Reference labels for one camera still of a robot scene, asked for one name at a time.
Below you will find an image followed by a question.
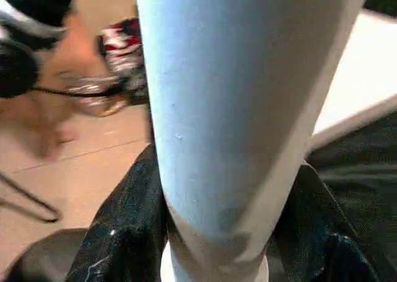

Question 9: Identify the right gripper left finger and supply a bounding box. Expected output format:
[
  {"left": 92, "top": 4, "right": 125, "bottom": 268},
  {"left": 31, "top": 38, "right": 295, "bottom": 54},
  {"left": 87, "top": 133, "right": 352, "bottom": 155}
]
[{"left": 65, "top": 144, "right": 169, "bottom": 282}]

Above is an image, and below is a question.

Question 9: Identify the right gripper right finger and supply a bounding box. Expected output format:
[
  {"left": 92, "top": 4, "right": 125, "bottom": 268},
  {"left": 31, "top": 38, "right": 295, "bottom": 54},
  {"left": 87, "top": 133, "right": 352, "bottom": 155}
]
[{"left": 268, "top": 161, "right": 380, "bottom": 282}]

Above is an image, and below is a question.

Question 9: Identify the white plastic table leg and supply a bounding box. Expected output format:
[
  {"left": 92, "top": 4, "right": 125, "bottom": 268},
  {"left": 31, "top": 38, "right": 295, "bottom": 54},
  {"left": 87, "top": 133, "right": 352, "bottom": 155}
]
[{"left": 135, "top": 0, "right": 373, "bottom": 282}]

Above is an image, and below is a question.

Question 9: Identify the white plastic table top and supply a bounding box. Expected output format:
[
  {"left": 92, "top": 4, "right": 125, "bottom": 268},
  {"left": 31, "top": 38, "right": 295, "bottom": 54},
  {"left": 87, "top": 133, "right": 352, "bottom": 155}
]
[{"left": 309, "top": 9, "right": 397, "bottom": 151}]

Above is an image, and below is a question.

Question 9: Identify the black metal bench leg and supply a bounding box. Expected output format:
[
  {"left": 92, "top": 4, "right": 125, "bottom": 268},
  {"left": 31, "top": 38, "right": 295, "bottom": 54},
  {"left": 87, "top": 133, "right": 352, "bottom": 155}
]
[{"left": 0, "top": 170, "right": 63, "bottom": 224}]

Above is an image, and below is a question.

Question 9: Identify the red black patterned shoe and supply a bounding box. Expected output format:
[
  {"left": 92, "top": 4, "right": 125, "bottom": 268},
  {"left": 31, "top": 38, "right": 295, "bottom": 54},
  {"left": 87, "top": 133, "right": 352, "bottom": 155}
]
[{"left": 68, "top": 19, "right": 151, "bottom": 117}]

